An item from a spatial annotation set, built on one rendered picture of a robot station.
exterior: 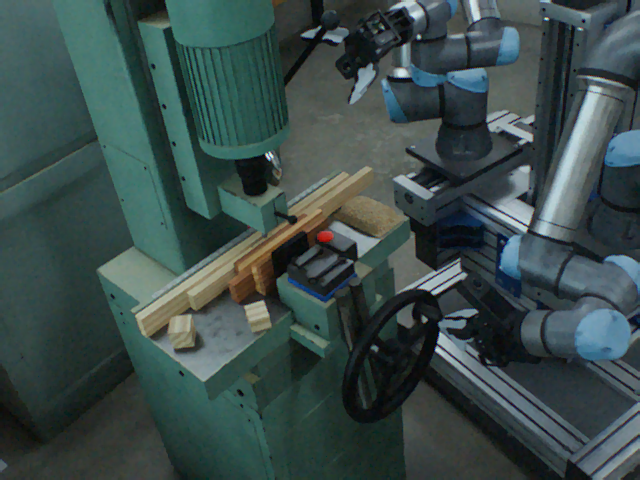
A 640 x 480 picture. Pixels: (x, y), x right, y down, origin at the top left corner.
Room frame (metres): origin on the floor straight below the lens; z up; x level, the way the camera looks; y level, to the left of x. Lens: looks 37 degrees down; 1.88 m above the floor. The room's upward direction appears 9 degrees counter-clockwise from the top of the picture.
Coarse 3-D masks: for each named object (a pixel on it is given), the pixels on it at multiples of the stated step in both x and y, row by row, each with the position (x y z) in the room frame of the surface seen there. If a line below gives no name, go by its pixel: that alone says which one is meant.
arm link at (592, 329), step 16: (576, 304) 0.79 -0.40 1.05; (592, 304) 0.77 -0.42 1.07; (608, 304) 0.77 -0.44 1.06; (544, 320) 0.79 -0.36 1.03; (560, 320) 0.77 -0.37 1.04; (576, 320) 0.75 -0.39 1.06; (592, 320) 0.73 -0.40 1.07; (608, 320) 0.72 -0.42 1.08; (624, 320) 0.73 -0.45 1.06; (544, 336) 0.77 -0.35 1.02; (560, 336) 0.75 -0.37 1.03; (576, 336) 0.73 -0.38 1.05; (592, 336) 0.71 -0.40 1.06; (608, 336) 0.70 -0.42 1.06; (624, 336) 0.72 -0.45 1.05; (560, 352) 0.74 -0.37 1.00; (576, 352) 0.72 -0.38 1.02; (592, 352) 0.70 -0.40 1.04; (608, 352) 0.69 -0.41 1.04; (624, 352) 0.70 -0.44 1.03
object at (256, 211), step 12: (228, 180) 1.27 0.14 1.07; (240, 180) 1.26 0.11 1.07; (228, 192) 1.23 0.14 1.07; (240, 192) 1.22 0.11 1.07; (264, 192) 1.20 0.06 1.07; (276, 192) 1.20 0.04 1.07; (228, 204) 1.23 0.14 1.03; (240, 204) 1.20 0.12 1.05; (252, 204) 1.17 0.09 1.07; (264, 204) 1.16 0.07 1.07; (276, 204) 1.18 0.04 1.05; (240, 216) 1.21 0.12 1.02; (252, 216) 1.18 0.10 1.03; (264, 216) 1.16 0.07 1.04; (276, 216) 1.18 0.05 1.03; (264, 228) 1.16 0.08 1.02
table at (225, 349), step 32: (384, 256) 1.21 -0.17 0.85; (224, 320) 1.03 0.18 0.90; (288, 320) 1.02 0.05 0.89; (160, 352) 0.99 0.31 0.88; (192, 352) 0.96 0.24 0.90; (224, 352) 0.95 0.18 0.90; (256, 352) 0.96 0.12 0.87; (320, 352) 0.95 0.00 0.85; (192, 384) 0.92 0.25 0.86; (224, 384) 0.91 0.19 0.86
